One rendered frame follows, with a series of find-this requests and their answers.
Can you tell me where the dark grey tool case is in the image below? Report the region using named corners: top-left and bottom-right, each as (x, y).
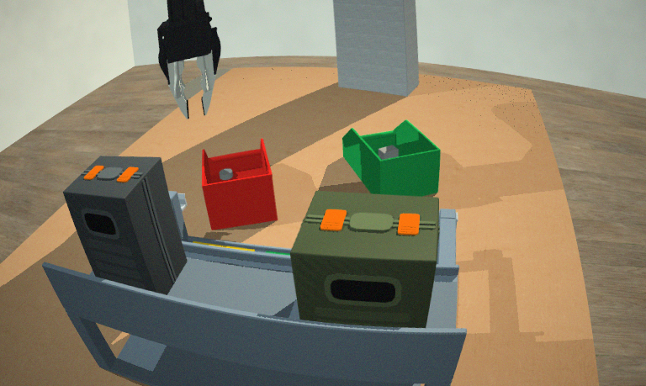
top-left (63, 156), bottom-right (188, 295)

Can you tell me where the red bin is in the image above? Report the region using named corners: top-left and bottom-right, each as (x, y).
top-left (202, 139), bottom-right (278, 230)

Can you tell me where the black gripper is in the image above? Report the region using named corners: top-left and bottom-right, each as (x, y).
top-left (157, 0), bottom-right (221, 119)

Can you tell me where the green bin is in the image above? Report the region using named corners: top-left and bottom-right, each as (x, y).
top-left (342, 120), bottom-right (441, 196)

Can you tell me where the olive green tool case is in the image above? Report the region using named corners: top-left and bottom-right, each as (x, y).
top-left (290, 191), bottom-right (440, 328)

